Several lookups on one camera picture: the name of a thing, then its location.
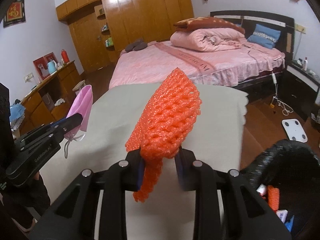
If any pink face mask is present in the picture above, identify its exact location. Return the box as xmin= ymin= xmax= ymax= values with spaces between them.
xmin=63 ymin=85 xmax=93 ymax=159

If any orange foam net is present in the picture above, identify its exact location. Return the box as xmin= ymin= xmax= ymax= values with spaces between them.
xmin=125 ymin=68 xmax=202 ymax=203

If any white alcohol wipes box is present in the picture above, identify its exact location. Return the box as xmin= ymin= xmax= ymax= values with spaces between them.
xmin=276 ymin=210 xmax=288 ymax=223

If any black trash bin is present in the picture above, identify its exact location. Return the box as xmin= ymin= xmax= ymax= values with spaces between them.
xmin=240 ymin=139 xmax=319 ymax=239

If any wooden sideboard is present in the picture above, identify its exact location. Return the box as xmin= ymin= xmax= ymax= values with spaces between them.
xmin=18 ymin=61 xmax=81 ymax=135

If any white cloth in sideboard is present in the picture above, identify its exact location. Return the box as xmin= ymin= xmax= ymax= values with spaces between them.
xmin=54 ymin=98 xmax=65 ymax=107

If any small white stool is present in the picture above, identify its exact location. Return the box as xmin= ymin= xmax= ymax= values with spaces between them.
xmin=72 ymin=80 xmax=86 ymax=95

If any red gift box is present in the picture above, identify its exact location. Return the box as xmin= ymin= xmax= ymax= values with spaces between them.
xmin=33 ymin=52 xmax=57 ymax=80

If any light blue kettle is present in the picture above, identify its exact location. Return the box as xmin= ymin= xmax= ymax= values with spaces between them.
xmin=47 ymin=60 xmax=57 ymax=75

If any red thermos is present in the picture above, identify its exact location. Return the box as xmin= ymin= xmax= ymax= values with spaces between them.
xmin=61 ymin=49 xmax=70 ymax=63

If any white bathroom scale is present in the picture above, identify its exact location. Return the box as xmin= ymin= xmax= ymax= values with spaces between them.
xmin=281 ymin=119 xmax=308 ymax=143

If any black nightstand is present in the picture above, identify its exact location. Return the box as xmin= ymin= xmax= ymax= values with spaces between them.
xmin=278 ymin=61 xmax=319 ymax=121

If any wooden wardrobe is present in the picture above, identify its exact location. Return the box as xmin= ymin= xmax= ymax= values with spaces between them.
xmin=56 ymin=0 xmax=194 ymax=74

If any pink bed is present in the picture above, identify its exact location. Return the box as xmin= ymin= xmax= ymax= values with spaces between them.
xmin=109 ymin=40 xmax=285 ymax=88

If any white bottle on nightstand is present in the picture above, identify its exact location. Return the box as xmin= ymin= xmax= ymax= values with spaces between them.
xmin=303 ymin=57 xmax=308 ymax=71

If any blue pillow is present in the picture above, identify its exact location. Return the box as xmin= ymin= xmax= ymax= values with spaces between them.
xmin=247 ymin=24 xmax=281 ymax=49

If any folded pink quilt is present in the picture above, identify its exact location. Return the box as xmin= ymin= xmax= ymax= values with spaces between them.
xmin=170 ymin=28 xmax=245 ymax=52

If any brown folded blanket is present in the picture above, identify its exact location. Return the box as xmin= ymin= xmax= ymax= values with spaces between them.
xmin=174 ymin=17 xmax=245 ymax=34

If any black headboard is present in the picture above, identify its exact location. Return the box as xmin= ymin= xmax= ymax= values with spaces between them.
xmin=210 ymin=10 xmax=295 ymax=61

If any white charger cable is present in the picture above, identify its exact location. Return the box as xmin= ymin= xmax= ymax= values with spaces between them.
xmin=269 ymin=71 xmax=295 ymax=116

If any framed red wall picture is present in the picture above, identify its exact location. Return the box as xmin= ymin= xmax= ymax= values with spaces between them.
xmin=3 ymin=0 xmax=25 ymax=28

